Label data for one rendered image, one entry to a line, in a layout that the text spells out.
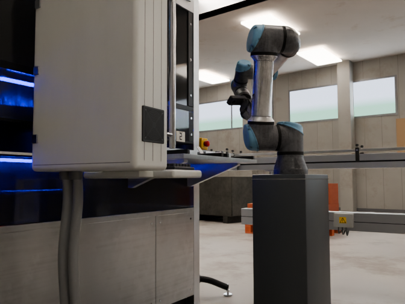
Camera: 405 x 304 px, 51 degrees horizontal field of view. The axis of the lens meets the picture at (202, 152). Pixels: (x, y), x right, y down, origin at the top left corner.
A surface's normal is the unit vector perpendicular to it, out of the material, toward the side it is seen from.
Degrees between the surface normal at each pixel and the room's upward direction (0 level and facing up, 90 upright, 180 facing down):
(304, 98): 90
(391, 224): 90
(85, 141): 90
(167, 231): 90
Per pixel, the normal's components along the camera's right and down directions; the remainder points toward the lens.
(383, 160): -0.55, -0.05
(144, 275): 0.83, -0.04
